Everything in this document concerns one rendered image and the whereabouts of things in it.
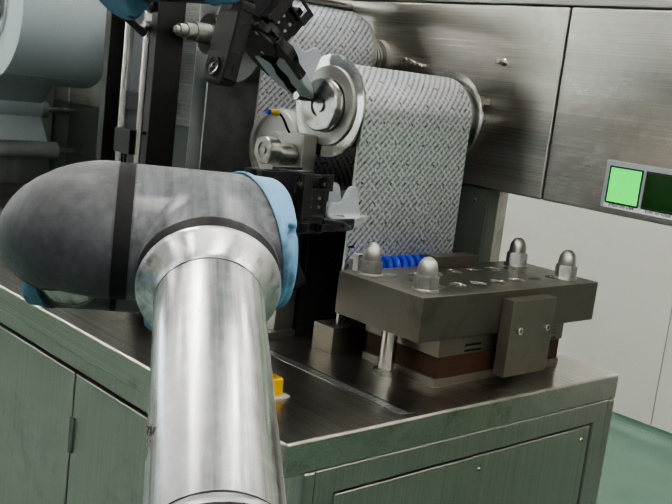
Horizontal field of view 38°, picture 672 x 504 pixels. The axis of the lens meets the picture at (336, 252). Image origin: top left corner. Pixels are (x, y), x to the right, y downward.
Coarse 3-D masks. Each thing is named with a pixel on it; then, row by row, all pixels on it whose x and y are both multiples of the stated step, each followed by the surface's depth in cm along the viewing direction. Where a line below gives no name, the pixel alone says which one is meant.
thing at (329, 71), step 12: (324, 72) 139; (336, 72) 137; (348, 84) 136; (348, 96) 136; (348, 108) 136; (348, 120) 136; (312, 132) 142; (324, 132) 140; (336, 132) 138; (324, 144) 140
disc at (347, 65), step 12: (324, 60) 140; (336, 60) 138; (348, 60) 136; (348, 72) 136; (360, 84) 134; (360, 96) 134; (300, 108) 144; (360, 108) 135; (300, 120) 144; (360, 120) 135; (300, 132) 144; (348, 132) 136; (336, 144) 138; (348, 144) 137; (324, 156) 141
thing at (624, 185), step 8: (616, 168) 142; (616, 176) 142; (624, 176) 141; (632, 176) 140; (640, 176) 139; (616, 184) 142; (624, 184) 141; (632, 184) 140; (608, 192) 143; (616, 192) 142; (624, 192) 141; (632, 192) 140; (608, 200) 143; (616, 200) 142; (624, 200) 141; (632, 200) 140
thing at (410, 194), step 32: (384, 160) 140; (416, 160) 145; (448, 160) 150; (384, 192) 142; (416, 192) 146; (448, 192) 151; (384, 224) 143; (416, 224) 148; (448, 224) 153; (352, 256) 140
